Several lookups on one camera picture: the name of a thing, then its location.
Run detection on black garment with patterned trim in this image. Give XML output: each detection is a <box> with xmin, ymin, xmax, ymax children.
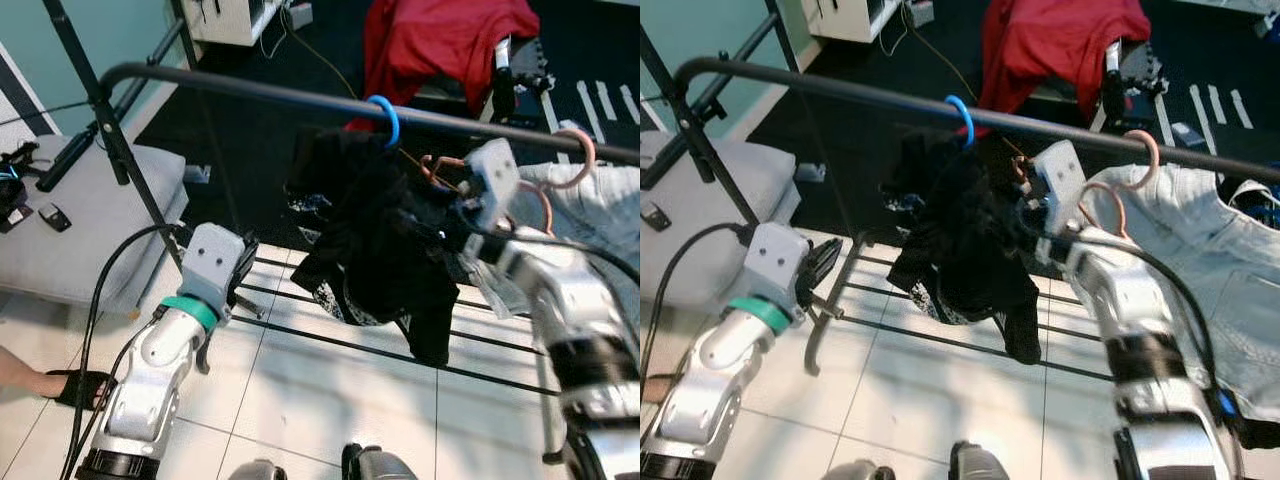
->
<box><xmin>885</xmin><ymin>130</ymin><xmax>1046</xmax><ymax>366</ymax></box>
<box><xmin>285</xmin><ymin>128</ymin><xmax>471</xmax><ymax>367</ymax></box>

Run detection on blue plastic hanger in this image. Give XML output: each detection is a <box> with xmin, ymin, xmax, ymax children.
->
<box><xmin>364</xmin><ymin>94</ymin><xmax>402</xmax><ymax>149</ymax></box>
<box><xmin>944</xmin><ymin>94</ymin><xmax>977</xmax><ymax>149</ymax></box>

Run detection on rose gold metal hanger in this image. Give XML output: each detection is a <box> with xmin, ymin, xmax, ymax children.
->
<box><xmin>518</xmin><ymin>180</ymin><xmax>556</xmax><ymax>236</ymax></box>
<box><xmin>1078</xmin><ymin>182</ymin><xmax>1129</xmax><ymax>241</ymax></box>
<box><xmin>1125</xmin><ymin>130</ymin><xmax>1161</xmax><ymax>193</ymax></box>
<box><xmin>555</xmin><ymin>125</ymin><xmax>599</xmax><ymax>191</ymax></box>

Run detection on black rug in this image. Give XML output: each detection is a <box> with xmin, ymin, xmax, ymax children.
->
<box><xmin>745</xmin><ymin>0</ymin><xmax>1280</xmax><ymax>261</ymax></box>
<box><xmin>130</xmin><ymin>0</ymin><xmax>641</xmax><ymax>256</ymax></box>

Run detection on light denim garment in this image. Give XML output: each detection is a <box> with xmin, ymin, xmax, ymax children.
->
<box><xmin>1085</xmin><ymin>160</ymin><xmax>1280</xmax><ymax>426</ymax></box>
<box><xmin>470</xmin><ymin>160</ymin><xmax>641</xmax><ymax>336</ymax></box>

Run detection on grey ottoman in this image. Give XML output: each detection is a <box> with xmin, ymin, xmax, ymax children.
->
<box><xmin>0</xmin><ymin>135</ymin><xmax>191</xmax><ymax>306</ymax></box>
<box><xmin>640</xmin><ymin>130</ymin><xmax>799</xmax><ymax>291</ymax></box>

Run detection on black and white device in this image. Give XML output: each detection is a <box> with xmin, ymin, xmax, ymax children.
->
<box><xmin>492</xmin><ymin>38</ymin><xmax>554</xmax><ymax>123</ymax></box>
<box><xmin>1103</xmin><ymin>42</ymin><xmax>1169</xmax><ymax>129</ymax></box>

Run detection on black metal clothes rack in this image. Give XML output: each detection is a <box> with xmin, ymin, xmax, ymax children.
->
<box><xmin>40</xmin><ymin>0</ymin><xmax>641</xmax><ymax>401</ymax></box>
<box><xmin>640</xmin><ymin>0</ymin><xmax>1280</xmax><ymax>386</ymax></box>

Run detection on red cloth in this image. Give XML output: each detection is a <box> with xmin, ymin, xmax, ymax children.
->
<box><xmin>345</xmin><ymin>0</ymin><xmax>542</xmax><ymax>133</ymax></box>
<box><xmin>965</xmin><ymin>0</ymin><xmax>1153</xmax><ymax>139</ymax></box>

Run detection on black sandal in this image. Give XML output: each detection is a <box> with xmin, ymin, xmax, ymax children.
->
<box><xmin>45</xmin><ymin>368</ymin><xmax>118</xmax><ymax>412</ymax></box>

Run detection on black tripod stick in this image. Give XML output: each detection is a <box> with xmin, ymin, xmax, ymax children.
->
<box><xmin>35</xmin><ymin>125</ymin><xmax>106</xmax><ymax>193</ymax></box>

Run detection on robot right leg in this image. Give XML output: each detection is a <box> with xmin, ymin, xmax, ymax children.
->
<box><xmin>948</xmin><ymin>440</ymin><xmax>1013</xmax><ymax>480</ymax></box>
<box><xmin>340</xmin><ymin>443</ymin><xmax>419</xmax><ymax>480</ymax></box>

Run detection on person bare leg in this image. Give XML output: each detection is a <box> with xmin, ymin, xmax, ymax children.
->
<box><xmin>0</xmin><ymin>345</ymin><xmax>66</xmax><ymax>401</ymax></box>

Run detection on white cabinet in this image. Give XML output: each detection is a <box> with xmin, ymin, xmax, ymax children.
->
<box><xmin>800</xmin><ymin>0</ymin><xmax>906</xmax><ymax>44</ymax></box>
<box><xmin>183</xmin><ymin>0</ymin><xmax>293</xmax><ymax>47</ymax></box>

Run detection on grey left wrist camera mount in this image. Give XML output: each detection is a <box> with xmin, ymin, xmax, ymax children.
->
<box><xmin>745</xmin><ymin>222</ymin><xmax>813</xmax><ymax>313</ymax></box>
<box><xmin>180</xmin><ymin>222</ymin><xmax>251</xmax><ymax>313</ymax></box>

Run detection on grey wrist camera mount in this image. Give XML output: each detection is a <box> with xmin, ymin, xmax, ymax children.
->
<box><xmin>745</xmin><ymin>222</ymin><xmax>813</xmax><ymax>313</ymax></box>
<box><xmin>1030</xmin><ymin>140</ymin><xmax>1088</xmax><ymax>237</ymax></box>
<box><xmin>180</xmin><ymin>222</ymin><xmax>251</xmax><ymax>313</ymax></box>
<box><xmin>463</xmin><ymin>138</ymin><xmax>523</xmax><ymax>233</ymax></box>

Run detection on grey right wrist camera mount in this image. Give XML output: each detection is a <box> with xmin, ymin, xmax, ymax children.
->
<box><xmin>463</xmin><ymin>138</ymin><xmax>523</xmax><ymax>233</ymax></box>
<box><xmin>1030</xmin><ymin>140</ymin><xmax>1088</xmax><ymax>237</ymax></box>

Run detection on black bag with straps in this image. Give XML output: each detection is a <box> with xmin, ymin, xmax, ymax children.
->
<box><xmin>0</xmin><ymin>140</ymin><xmax>43</xmax><ymax>233</ymax></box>

